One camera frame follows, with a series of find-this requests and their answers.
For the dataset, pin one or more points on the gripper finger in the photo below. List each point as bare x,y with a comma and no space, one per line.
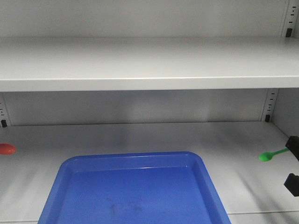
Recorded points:
293,145
292,184

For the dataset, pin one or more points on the green plastic spoon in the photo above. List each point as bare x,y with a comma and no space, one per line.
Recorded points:
267,156

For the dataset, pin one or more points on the red plastic spoon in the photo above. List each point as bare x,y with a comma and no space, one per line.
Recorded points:
7,149

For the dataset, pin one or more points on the upper grey cabinet shelf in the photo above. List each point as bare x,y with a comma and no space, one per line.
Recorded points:
132,64

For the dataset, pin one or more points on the black shelf clip right lower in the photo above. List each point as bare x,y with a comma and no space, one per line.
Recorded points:
267,118

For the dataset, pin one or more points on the black shelf clip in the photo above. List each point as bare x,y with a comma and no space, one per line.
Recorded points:
267,118
288,32
3,123

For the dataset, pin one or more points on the black shelf clip right upper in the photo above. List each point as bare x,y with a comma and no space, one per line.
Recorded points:
288,32

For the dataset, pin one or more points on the blue plastic tray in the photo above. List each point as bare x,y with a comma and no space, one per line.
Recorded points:
145,188

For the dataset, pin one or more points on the black shelf clip left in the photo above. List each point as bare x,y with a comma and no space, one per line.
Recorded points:
3,123

